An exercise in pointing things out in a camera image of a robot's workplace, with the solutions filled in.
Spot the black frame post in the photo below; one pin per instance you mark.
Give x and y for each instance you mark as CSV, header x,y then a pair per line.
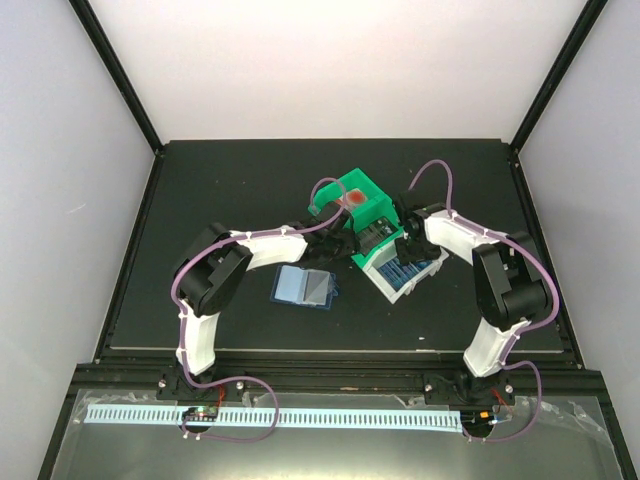
x,y
573,43
101,43

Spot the blue vip card stack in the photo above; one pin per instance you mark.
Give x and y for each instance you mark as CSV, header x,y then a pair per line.
x,y
397,274

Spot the black vip card stack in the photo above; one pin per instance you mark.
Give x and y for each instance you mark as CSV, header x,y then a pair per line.
x,y
375,233

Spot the left small circuit board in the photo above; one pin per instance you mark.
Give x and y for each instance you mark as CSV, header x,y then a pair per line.
x,y
201,414

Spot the blue card holder wallet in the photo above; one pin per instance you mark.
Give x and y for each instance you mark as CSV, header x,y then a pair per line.
x,y
309,288

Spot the green bin with red cards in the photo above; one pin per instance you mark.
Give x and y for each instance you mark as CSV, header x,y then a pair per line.
x,y
355,178

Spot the right small circuit board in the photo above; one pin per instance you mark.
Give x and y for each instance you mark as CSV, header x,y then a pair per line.
x,y
485,417

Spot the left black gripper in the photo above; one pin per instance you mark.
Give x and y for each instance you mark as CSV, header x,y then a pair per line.
x,y
348,248

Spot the green bin with black cards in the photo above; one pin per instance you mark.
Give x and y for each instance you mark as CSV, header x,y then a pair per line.
x,y
378,206

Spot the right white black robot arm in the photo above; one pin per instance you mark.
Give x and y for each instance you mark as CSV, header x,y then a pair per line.
x,y
514,292

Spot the small circuit board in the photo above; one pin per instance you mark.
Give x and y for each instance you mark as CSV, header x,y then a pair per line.
x,y
485,417
201,414

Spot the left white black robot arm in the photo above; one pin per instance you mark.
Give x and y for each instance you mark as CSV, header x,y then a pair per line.
x,y
215,264

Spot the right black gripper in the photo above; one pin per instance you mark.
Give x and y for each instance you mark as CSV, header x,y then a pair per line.
x,y
403,254

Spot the left black frame post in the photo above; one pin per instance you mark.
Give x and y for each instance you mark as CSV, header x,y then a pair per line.
x,y
101,43

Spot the white bin with blue cards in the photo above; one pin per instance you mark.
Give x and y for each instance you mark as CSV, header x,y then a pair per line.
x,y
388,252

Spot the white slotted cable duct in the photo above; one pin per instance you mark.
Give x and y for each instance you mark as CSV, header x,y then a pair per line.
x,y
317,418

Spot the right black frame post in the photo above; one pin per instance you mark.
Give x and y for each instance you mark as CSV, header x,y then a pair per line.
x,y
573,43

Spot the red white card stack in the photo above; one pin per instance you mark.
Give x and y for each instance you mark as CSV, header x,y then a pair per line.
x,y
353,199

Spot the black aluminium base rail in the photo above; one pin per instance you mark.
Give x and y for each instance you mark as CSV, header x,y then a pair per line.
x,y
436,383

